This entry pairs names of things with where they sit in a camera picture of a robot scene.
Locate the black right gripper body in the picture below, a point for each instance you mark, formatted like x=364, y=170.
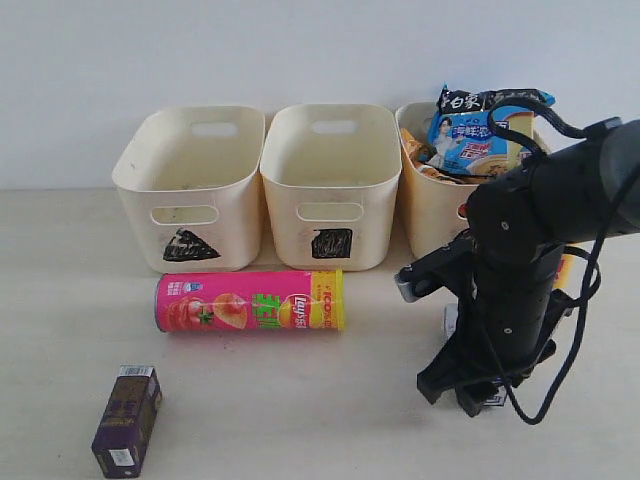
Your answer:
x=501, y=328

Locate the cream middle plastic bin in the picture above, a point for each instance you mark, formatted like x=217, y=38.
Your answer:
x=331, y=173

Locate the cream right plastic bin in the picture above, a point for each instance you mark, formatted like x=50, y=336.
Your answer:
x=433, y=212

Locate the yellow Lays chips can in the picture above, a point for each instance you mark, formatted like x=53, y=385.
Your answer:
x=564, y=270

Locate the orange instant noodle packet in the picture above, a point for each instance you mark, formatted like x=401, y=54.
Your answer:
x=422, y=156

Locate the cream plastic bin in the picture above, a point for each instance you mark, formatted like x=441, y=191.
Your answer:
x=190, y=186
x=331, y=173
x=433, y=212

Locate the cream left plastic bin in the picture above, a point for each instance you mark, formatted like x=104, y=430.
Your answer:
x=190, y=186

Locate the purple drink carton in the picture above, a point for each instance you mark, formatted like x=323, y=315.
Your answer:
x=124, y=431

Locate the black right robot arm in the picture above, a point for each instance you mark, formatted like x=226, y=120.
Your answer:
x=585, y=192

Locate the pink Lays chips can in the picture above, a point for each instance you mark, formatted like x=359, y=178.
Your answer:
x=242, y=301

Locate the blue instant noodle packet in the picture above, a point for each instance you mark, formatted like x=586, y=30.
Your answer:
x=461, y=136

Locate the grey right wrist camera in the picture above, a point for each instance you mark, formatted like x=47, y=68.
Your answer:
x=446, y=267

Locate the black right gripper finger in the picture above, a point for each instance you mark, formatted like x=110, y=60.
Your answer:
x=449, y=369
x=472, y=398

